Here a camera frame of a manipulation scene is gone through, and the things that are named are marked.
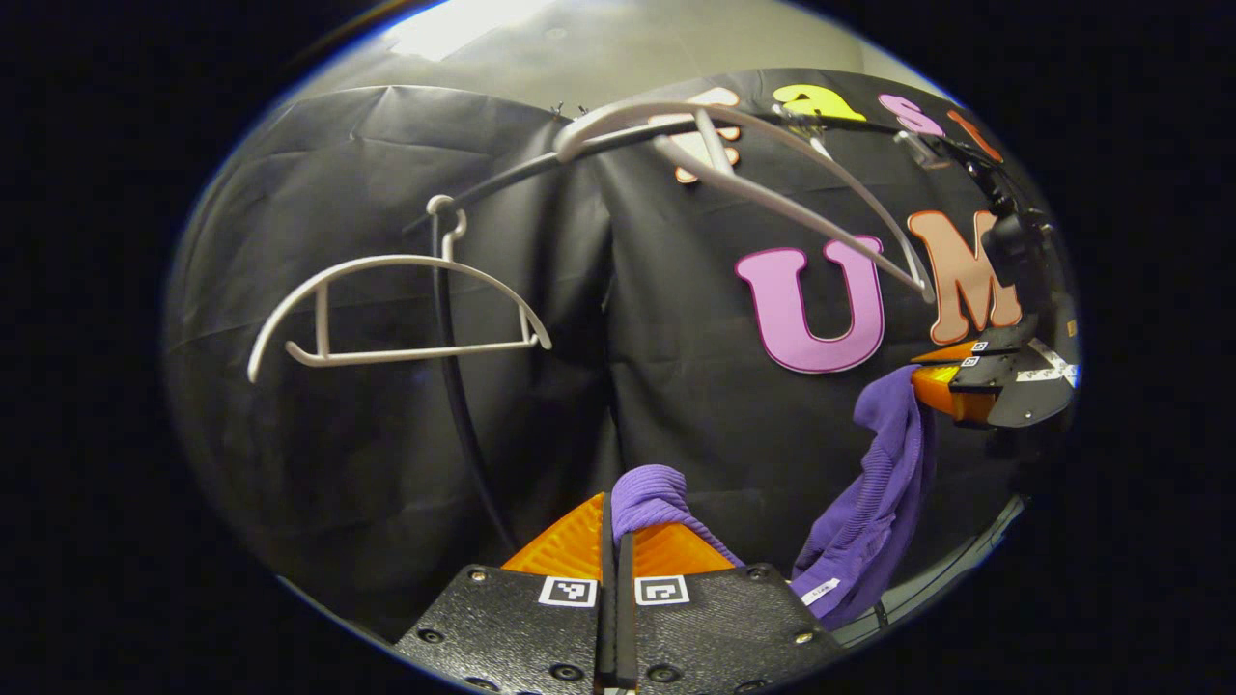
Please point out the purple ribbed shirt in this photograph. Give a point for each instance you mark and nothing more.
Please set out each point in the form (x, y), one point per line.
(869, 521)

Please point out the black clothes rack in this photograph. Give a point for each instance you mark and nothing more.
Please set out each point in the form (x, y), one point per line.
(483, 192)

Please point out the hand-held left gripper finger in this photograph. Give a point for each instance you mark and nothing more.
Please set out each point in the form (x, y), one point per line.
(607, 618)
(627, 627)

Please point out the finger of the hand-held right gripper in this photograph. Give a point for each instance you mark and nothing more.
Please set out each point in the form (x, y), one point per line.
(1014, 391)
(1004, 340)

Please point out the white clothes hanger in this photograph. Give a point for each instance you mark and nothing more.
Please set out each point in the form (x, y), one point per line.
(322, 319)
(591, 124)

